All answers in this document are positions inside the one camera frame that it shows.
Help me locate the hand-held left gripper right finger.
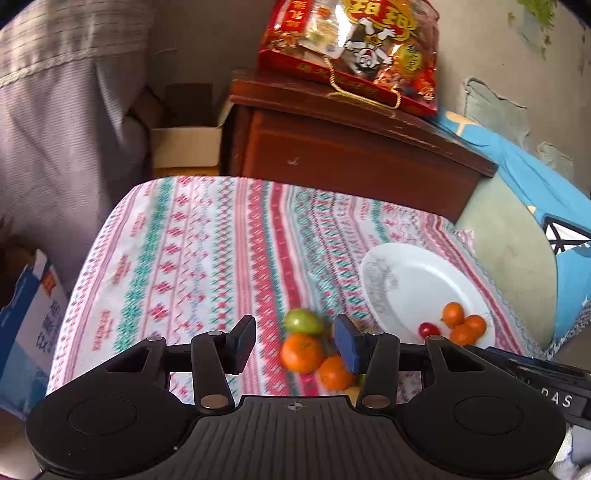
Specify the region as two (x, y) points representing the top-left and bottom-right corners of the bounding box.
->
(333, 314), (497, 412)

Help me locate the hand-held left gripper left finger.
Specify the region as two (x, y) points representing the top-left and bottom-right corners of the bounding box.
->
(104, 315), (257, 415)

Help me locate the large orange mandarin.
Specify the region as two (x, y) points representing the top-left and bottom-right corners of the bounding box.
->
(318, 354), (355, 391)
(280, 333), (325, 374)

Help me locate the green lime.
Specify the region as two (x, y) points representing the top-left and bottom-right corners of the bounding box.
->
(284, 308), (325, 336)

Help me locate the white plate with grey print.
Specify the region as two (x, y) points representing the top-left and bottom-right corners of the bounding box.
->
(360, 243), (496, 349)

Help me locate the red green patterned tablecloth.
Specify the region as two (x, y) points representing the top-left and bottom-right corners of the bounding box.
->
(46, 175), (546, 409)

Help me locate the pale green seat cushion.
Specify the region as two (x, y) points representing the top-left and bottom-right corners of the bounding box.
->
(455, 182), (560, 352)

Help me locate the dark wooden cabinet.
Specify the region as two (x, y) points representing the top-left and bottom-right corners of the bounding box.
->
(221, 69), (499, 223)

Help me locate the blue cushion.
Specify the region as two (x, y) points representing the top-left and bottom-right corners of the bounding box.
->
(434, 110), (591, 344)

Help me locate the blue printed carton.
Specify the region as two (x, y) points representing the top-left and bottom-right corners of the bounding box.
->
(0, 249), (71, 418)

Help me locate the open cardboard box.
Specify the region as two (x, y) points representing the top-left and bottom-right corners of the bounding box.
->
(150, 83), (223, 171)

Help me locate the brown cardboard flap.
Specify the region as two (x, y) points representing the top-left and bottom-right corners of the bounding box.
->
(0, 216), (40, 308)

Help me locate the grey checked cloth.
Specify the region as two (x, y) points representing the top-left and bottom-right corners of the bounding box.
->
(0, 0), (160, 296)

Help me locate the red printed snack bag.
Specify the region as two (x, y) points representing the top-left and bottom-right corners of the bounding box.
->
(257, 0), (439, 117)

